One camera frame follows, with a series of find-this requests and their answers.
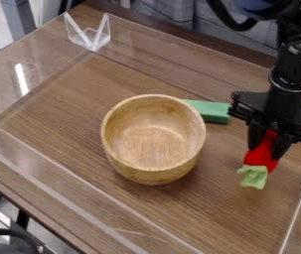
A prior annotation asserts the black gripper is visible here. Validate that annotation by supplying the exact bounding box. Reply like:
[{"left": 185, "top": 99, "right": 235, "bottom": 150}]
[{"left": 228, "top": 73, "right": 301, "bottom": 160}]

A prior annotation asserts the red plush fruit green leaf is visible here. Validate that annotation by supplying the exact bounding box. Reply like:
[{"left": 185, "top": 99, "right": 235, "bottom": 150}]
[{"left": 236, "top": 131, "right": 279, "bottom": 190}]

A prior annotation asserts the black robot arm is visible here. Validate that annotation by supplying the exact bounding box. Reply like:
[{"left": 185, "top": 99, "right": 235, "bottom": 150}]
[{"left": 207, "top": 0, "right": 301, "bottom": 160}]

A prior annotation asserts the green sponge block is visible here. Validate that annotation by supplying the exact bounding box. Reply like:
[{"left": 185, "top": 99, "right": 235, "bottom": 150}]
[{"left": 185, "top": 99, "right": 230, "bottom": 124}]

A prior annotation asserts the wooden bowl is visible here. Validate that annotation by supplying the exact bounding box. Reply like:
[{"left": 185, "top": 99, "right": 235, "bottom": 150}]
[{"left": 101, "top": 94, "right": 207, "bottom": 186}]

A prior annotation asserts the black metal device base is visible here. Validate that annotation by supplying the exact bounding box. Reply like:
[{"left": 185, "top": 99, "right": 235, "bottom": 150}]
[{"left": 9, "top": 222, "right": 58, "bottom": 254}]

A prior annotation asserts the clear acrylic corner bracket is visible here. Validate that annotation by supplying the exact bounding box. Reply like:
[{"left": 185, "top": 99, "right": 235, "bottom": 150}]
[{"left": 65, "top": 12, "right": 112, "bottom": 52}]

